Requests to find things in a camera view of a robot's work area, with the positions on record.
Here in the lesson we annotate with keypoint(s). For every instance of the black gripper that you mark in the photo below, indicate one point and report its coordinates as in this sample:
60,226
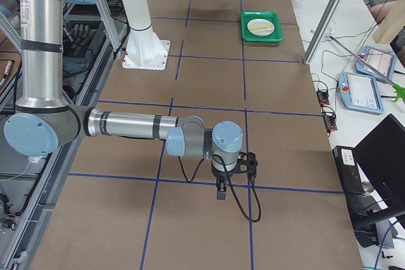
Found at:
220,175

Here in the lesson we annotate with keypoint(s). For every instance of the pink plastic spoon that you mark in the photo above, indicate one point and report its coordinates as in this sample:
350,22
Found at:
263,31

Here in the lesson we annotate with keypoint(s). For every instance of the white oval plate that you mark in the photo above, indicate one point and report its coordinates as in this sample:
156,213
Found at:
258,22

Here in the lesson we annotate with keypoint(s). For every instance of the yellow plastic spoon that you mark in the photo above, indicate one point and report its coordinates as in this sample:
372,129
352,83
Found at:
262,26

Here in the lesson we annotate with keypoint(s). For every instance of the black box device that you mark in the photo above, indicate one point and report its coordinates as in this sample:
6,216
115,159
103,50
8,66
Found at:
348,171

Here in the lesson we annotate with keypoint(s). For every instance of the orange connector module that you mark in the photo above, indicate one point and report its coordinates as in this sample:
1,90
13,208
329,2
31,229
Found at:
330,122
323,97

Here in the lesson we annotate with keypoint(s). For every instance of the black monitor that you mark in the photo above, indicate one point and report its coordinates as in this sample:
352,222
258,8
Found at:
380,155

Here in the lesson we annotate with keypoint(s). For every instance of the green plastic tray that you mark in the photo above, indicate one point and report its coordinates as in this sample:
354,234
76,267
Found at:
272,16

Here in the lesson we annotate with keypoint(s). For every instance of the near blue teach pendant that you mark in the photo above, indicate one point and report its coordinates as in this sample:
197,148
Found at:
360,92

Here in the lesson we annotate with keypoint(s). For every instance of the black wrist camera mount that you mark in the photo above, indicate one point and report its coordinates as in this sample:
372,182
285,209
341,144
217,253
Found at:
246,164

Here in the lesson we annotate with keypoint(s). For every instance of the white pedestal column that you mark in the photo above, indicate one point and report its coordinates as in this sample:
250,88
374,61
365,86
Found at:
144,49

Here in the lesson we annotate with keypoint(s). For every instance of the aluminium frame post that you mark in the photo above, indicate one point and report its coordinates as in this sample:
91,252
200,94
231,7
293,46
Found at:
321,30

